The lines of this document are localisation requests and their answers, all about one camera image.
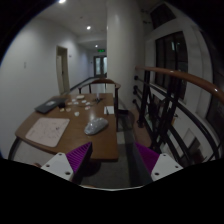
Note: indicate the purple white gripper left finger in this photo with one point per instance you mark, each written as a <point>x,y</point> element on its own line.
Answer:
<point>68,165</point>

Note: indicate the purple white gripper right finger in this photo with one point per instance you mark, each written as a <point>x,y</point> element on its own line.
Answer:
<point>157,165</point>

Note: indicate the white patterned mouse pad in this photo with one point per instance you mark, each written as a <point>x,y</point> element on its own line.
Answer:
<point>47,131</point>

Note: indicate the white small object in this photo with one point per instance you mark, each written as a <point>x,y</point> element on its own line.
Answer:
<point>76,114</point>

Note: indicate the small black box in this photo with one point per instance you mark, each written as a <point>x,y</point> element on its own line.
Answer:
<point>61,105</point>

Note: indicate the dark closed laptop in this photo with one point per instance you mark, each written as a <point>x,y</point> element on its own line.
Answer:
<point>49,105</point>

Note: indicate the white notepad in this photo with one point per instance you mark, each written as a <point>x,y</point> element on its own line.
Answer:
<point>108,110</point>

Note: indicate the wooden chair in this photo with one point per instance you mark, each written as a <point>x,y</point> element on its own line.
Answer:
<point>98,94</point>

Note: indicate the wooden stair handrail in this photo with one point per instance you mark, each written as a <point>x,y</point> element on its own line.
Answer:
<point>202,83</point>

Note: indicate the white door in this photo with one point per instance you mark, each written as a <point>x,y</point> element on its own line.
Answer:
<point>62,70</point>

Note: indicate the glass double door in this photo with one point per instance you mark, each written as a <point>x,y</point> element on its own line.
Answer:
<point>100,66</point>

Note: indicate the dark window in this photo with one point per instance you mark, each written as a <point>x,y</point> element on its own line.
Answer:
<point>171,53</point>

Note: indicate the green exit sign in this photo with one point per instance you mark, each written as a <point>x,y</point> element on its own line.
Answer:
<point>101,50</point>

